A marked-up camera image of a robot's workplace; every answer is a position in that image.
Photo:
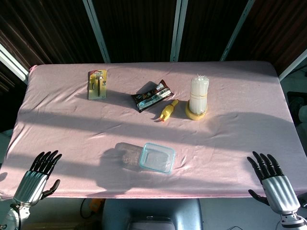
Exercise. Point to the bundle of white straws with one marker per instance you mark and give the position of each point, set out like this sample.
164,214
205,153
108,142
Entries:
198,93

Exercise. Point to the black object beside table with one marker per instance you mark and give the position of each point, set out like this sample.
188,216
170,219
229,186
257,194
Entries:
297,103

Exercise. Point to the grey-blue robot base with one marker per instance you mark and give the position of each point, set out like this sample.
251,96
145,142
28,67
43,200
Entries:
153,208

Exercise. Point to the white window frame post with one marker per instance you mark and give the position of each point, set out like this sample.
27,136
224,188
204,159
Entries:
178,31
97,31
236,31
293,64
12,62

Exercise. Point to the yellow rubber chicken toy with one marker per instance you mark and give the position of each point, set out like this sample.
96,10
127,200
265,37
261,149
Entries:
168,111

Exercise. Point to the dark brown snack wrapper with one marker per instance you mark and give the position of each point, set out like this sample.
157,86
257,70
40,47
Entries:
151,97

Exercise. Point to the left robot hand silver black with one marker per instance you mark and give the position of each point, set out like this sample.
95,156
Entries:
31,183

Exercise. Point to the orange object under table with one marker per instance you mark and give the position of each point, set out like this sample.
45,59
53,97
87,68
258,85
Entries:
95,205

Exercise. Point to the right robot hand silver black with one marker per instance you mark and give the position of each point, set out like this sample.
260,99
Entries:
278,189

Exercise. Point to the yellow tape roll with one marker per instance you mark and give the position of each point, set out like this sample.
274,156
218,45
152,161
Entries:
192,115

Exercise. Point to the pink tablecloth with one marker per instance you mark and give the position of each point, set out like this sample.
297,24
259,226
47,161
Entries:
72,134

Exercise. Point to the razor in yellow blister pack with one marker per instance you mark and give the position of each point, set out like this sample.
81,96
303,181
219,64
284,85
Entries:
97,85

